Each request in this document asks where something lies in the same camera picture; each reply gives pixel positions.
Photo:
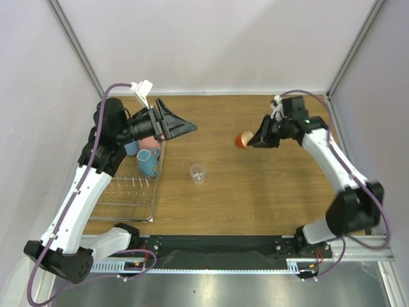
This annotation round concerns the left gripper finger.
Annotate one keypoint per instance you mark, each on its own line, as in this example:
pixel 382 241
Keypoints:
pixel 175 127
pixel 165 114

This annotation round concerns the wire dish rack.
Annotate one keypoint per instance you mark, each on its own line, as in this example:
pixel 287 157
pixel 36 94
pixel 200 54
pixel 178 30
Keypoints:
pixel 131 196

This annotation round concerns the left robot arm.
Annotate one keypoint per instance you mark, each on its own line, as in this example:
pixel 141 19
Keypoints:
pixel 61 251

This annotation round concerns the teal ceramic mug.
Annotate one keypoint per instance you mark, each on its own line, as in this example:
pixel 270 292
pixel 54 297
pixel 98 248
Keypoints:
pixel 147 161

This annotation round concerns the blue plastic cup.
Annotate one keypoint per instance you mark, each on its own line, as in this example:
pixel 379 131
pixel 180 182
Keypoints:
pixel 132 148

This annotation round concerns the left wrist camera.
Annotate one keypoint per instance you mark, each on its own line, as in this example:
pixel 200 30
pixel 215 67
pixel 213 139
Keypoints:
pixel 141 91

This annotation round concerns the clear plastic cup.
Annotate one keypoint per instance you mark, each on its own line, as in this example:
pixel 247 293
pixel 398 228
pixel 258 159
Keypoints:
pixel 198 173

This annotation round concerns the aluminium frame rail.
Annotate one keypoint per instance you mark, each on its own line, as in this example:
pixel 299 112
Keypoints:
pixel 76 267

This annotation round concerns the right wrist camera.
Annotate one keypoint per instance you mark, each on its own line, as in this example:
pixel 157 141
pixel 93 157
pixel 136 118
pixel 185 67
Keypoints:
pixel 277 108

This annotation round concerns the small orange cup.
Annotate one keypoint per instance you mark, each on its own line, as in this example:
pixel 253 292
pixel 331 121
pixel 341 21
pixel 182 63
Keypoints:
pixel 242 140

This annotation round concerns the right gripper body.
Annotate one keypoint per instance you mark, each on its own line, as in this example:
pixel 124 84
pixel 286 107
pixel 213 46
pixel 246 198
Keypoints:
pixel 273 131

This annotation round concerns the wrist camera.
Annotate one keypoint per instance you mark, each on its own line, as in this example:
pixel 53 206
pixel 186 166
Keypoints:
pixel 277 108
pixel 141 91

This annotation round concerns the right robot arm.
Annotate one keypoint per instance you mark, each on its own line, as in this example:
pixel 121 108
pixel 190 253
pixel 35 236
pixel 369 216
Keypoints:
pixel 357 201

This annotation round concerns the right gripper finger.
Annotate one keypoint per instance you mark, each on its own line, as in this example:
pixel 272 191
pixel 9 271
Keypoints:
pixel 264 143
pixel 262 132

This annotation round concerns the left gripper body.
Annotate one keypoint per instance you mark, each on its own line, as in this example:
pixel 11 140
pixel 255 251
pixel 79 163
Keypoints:
pixel 147 125

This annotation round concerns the pink plastic cup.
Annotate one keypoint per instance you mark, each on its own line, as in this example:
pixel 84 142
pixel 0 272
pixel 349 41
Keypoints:
pixel 149 143

